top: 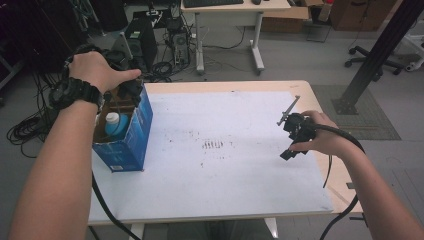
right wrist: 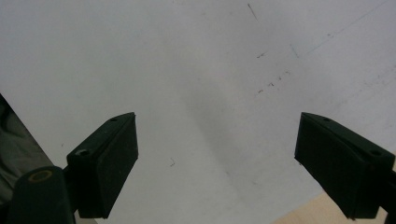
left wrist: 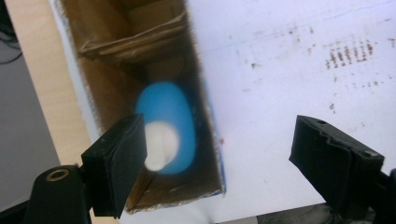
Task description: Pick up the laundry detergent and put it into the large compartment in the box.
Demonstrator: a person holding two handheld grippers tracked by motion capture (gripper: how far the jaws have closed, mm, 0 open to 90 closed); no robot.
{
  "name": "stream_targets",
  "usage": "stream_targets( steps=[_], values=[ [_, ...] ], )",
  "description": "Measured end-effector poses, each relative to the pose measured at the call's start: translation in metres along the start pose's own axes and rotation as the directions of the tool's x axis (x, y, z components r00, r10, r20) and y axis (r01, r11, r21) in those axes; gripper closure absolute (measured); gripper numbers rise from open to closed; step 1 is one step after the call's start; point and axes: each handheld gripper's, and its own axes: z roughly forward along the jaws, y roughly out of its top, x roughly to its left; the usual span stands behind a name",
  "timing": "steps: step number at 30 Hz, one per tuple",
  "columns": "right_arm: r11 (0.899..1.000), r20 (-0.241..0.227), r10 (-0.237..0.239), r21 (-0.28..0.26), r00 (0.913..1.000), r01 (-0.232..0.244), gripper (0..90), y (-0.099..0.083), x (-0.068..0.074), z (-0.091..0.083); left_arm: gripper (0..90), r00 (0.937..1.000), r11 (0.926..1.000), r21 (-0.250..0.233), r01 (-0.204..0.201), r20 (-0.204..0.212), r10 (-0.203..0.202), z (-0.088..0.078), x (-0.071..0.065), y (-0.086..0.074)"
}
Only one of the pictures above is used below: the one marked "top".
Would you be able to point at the black computer tower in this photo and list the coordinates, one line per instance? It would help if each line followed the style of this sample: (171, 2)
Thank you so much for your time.
(143, 40)

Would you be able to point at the dark grey floor mat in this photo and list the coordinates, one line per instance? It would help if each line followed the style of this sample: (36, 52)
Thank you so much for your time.
(366, 123)

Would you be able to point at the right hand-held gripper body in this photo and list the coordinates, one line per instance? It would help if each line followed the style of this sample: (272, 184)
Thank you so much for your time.
(298, 128)

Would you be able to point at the small grey computer case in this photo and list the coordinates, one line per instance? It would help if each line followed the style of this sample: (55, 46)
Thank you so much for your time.
(180, 46)

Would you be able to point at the brown wooden cabinet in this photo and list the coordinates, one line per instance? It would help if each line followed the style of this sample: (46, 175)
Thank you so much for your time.
(360, 15)

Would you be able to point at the black office chair base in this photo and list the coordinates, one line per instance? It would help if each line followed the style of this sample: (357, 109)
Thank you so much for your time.
(373, 60)

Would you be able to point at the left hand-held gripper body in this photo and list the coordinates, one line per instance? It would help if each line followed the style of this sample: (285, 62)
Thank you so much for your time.
(125, 60)

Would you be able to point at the brown cardboard box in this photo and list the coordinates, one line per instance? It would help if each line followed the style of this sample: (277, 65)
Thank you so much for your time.
(286, 20)

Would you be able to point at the white table leg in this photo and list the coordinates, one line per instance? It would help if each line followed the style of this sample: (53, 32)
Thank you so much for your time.
(136, 231)
(271, 228)

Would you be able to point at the black keyboard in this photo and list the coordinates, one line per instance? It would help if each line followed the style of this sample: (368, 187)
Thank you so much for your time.
(213, 2)

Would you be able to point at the person's right hand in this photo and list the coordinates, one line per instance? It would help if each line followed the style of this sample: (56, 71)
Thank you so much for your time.
(328, 141)

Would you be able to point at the blue cardboard box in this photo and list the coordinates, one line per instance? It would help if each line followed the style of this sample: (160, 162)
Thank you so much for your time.
(133, 140)

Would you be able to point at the blue bottle with white cap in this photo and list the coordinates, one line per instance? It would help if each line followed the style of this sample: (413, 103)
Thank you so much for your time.
(116, 124)

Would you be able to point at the white office desk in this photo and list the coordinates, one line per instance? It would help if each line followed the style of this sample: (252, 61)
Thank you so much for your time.
(230, 16)

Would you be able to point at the black computer mouse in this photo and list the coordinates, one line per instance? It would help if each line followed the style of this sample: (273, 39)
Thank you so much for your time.
(256, 1)

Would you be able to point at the person's left hand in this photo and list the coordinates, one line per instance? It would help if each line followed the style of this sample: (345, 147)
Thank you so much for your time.
(96, 71)

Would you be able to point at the black wrist watch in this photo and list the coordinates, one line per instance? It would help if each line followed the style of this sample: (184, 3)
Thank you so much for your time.
(78, 93)

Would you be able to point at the black metal post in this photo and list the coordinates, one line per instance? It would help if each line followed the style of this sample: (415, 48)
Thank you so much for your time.
(380, 53)

